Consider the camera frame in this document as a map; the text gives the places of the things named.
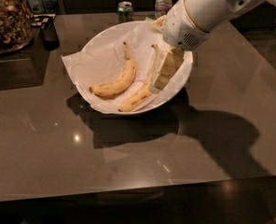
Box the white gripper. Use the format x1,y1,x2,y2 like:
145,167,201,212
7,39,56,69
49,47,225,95
148,0,210,94

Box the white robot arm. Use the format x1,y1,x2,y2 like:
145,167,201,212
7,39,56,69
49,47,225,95
148,0,276,93

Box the white paper liner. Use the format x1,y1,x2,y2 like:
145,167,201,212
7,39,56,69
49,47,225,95
61,21,192,114

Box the green soda can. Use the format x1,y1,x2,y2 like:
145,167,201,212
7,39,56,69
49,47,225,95
117,1,133,23

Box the yellow banana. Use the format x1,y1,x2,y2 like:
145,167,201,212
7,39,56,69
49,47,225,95
118,44,159,112
90,42,136,97

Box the clear plastic water bottle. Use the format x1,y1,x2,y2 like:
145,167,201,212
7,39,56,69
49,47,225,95
155,0,173,19

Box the dark raised counter block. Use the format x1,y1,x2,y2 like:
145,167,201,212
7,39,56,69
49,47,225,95
0,28,49,91

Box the glass jar of nuts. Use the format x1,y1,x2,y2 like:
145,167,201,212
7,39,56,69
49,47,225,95
0,0,33,55

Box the white bowl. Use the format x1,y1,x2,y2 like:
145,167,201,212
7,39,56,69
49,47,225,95
75,20,194,115

